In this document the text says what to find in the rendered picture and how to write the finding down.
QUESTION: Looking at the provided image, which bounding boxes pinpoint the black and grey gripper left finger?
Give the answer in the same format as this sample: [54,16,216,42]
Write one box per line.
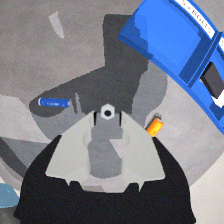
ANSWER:
[13,111,97,220]

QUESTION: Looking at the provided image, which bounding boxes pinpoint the blue battery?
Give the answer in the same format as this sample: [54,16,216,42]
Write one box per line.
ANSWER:
[38,98,70,107]

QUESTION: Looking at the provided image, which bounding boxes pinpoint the blue bins with labels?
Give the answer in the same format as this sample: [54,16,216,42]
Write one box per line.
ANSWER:
[117,0,224,135]

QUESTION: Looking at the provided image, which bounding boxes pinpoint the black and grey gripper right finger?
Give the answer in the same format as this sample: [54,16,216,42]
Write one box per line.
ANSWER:
[120,111,196,224]

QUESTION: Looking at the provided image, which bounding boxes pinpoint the white hex nut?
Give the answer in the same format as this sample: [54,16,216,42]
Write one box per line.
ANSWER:
[101,104,114,120]

